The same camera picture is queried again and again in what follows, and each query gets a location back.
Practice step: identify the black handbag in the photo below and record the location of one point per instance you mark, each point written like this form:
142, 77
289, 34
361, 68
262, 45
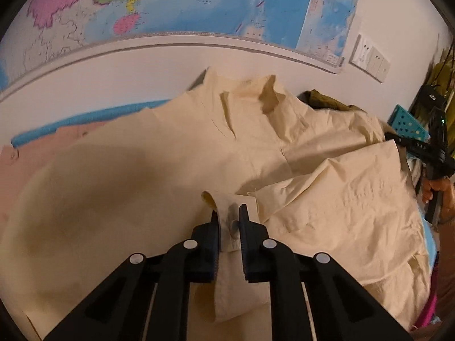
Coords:
432, 95

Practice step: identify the pink garment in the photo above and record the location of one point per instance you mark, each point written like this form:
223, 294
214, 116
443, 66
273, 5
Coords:
32, 160

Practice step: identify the blue bed sheet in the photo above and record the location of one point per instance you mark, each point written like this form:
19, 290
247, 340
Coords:
89, 117

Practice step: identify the colourful wall map poster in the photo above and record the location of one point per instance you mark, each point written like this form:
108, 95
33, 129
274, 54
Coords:
177, 3

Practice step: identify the person's right hand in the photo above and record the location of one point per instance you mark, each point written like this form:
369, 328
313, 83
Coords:
447, 199

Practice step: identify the cream long-sleeve shirt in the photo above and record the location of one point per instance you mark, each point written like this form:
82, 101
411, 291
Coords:
177, 156

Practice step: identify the teal perforated plastic basket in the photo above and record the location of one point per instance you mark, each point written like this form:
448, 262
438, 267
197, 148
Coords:
405, 120

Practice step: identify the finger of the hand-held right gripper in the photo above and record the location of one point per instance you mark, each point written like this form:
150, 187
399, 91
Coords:
408, 144

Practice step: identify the magenta cloth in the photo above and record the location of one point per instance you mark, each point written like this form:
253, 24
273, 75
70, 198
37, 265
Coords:
432, 309

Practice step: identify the white wall socket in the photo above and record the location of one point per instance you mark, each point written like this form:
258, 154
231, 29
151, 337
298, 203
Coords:
376, 60
385, 66
363, 51

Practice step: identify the hanging yellow-green clothes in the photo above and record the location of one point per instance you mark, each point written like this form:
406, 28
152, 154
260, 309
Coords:
446, 73

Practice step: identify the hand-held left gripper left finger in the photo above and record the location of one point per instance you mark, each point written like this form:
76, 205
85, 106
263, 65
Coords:
214, 245

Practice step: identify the olive green jacket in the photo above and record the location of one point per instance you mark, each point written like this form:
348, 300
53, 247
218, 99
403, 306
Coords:
327, 101

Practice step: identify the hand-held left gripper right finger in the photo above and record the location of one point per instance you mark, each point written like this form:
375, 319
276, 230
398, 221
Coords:
244, 245

